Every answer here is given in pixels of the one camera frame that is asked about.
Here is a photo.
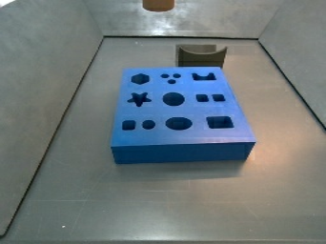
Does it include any orange round cylinder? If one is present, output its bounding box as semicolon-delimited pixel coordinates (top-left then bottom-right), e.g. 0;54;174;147
143;0;176;12

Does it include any blue shape sorter block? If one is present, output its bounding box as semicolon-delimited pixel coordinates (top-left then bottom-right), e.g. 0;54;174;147
111;67;257;164

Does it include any dark grey curved holder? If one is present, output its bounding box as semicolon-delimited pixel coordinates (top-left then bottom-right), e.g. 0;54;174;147
176;44;229;68

